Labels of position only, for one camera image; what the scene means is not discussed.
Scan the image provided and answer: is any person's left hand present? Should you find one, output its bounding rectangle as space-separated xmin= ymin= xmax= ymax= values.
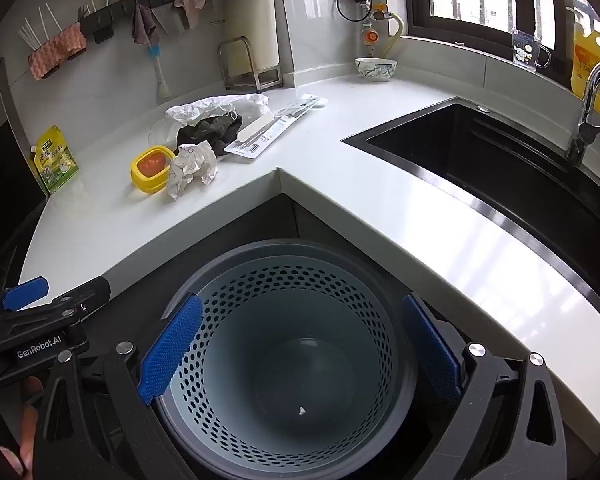
xmin=0 ymin=375 xmax=43 ymax=478

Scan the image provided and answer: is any black kitchen sink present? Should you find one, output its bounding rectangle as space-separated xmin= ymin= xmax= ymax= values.
xmin=341 ymin=99 xmax=600 ymax=311

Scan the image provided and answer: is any chrome faucet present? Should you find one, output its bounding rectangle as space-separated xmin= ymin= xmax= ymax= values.
xmin=566 ymin=57 xmax=600 ymax=166

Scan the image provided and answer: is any green yellow seasoning pouch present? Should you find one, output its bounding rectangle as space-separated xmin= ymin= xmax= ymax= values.
xmin=30 ymin=125 xmax=80 ymax=195

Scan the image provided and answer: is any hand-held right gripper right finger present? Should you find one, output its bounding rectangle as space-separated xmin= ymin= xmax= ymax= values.
xmin=400 ymin=292 xmax=568 ymax=480

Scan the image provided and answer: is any pink hanging cloth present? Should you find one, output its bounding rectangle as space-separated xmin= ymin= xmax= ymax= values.
xmin=174 ymin=0 xmax=211 ymax=31

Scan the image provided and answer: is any blue white bottle brush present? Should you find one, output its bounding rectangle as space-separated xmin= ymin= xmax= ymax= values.
xmin=147 ymin=42 xmax=173 ymax=100

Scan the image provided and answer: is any pink sponge cloth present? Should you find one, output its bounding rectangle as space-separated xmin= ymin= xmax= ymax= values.
xmin=27 ymin=24 xmax=88 ymax=81

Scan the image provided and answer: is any clear cartoon print cup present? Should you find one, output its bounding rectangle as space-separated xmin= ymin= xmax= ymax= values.
xmin=511 ymin=27 xmax=552 ymax=68

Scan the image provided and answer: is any white paper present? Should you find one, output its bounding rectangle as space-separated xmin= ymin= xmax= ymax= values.
xmin=167 ymin=141 xmax=220 ymax=201

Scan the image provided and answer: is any patterned ceramic bowl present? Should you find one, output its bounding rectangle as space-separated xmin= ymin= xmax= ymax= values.
xmin=355 ymin=57 xmax=397 ymax=83

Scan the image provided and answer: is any dark cloth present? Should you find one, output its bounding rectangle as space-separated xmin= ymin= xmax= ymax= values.
xmin=176 ymin=114 xmax=243 ymax=153

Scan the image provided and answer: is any white plastic bag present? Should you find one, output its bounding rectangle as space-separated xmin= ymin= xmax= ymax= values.
xmin=165 ymin=92 xmax=271 ymax=128

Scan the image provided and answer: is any metal board rack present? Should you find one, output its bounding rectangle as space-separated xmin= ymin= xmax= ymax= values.
xmin=217 ymin=36 xmax=283 ymax=92

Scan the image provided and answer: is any clear plastic cup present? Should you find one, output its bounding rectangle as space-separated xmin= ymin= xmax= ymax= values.
xmin=148 ymin=119 xmax=181 ymax=151

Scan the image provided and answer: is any long white card package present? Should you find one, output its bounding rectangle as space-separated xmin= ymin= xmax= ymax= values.
xmin=223 ymin=95 xmax=328 ymax=161

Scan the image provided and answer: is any grey perforated waste bin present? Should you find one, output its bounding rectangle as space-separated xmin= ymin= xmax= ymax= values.
xmin=152 ymin=239 xmax=420 ymax=480

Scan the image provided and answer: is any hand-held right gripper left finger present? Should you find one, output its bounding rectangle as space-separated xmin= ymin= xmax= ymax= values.
xmin=32 ymin=292 xmax=203 ymax=480

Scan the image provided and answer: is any yellow plastic container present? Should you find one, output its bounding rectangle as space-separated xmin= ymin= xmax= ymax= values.
xmin=130 ymin=144 xmax=177 ymax=195

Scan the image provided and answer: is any white stick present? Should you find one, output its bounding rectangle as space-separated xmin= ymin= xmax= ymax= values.
xmin=236 ymin=111 xmax=274 ymax=144

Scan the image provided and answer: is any yellow gas hose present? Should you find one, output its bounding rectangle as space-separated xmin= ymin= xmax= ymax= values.
xmin=377 ymin=10 xmax=406 ymax=58

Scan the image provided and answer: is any white cutting board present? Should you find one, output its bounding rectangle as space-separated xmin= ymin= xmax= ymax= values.
xmin=224 ymin=0 xmax=281 ymax=81

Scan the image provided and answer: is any black stove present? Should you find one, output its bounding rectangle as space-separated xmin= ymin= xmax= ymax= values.
xmin=0 ymin=57 xmax=48 ymax=311

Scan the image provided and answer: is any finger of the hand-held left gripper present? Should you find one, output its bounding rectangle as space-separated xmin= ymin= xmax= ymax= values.
xmin=1 ymin=276 xmax=50 ymax=312
xmin=39 ymin=276 xmax=112 ymax=319

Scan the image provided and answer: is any bundle of white straws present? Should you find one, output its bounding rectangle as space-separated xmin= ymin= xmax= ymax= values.
xmin=17 ymin=2 xmax=63 ymax=53

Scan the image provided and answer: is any dark framed window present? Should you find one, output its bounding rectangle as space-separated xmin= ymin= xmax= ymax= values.
xmin=405 ymin=0 xmax=600 ymax=91

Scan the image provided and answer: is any grey hanging cloth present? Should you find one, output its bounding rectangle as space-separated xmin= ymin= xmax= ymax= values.
xmin=131 ymin=2 xmax=159 ymax=46

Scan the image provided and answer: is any yellow oil bottle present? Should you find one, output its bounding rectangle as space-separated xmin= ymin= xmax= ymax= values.
xmin=572 ymin=7 xmax=600 ymax=116

